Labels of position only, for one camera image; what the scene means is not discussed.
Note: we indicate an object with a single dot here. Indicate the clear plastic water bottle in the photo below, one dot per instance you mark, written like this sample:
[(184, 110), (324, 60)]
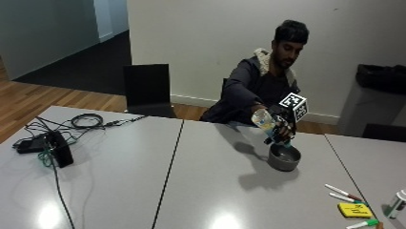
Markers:
[(264, 121)]

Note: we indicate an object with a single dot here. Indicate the grey bowl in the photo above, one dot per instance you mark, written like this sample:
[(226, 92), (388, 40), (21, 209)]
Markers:
[(284, 157)]

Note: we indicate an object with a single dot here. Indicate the white marker cube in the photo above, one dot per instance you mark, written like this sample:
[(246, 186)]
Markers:
[(295, 106)]

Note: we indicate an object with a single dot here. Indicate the the person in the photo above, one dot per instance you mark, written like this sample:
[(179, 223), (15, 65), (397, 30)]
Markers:
[(250, 89)]

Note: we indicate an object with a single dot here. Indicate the red capped white marker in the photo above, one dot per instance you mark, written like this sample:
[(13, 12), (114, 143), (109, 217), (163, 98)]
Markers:
[(343, 192)]

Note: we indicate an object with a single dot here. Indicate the grey bin with black bag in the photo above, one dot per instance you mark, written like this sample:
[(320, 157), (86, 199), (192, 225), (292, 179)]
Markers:
[(372, 98)]

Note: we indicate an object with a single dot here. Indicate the green capped white marker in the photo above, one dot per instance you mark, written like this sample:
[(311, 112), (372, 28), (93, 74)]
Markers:
[(347, 198), (363, 224)]

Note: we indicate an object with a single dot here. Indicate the yellow sponge eraser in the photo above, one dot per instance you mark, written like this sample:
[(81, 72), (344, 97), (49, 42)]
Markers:
[(356, 210)]

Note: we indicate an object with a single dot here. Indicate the black chair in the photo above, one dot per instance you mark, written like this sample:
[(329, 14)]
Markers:
[(148, 90)]

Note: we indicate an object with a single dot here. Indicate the white spray bottle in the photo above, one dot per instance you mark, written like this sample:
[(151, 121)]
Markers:
[(397, 203)]

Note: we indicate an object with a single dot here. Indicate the black electronic box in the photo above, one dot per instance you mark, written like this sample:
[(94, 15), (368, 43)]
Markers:
[(59, 148)]

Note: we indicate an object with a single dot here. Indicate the black flat device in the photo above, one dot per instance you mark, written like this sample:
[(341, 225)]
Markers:
[(30, 144)]

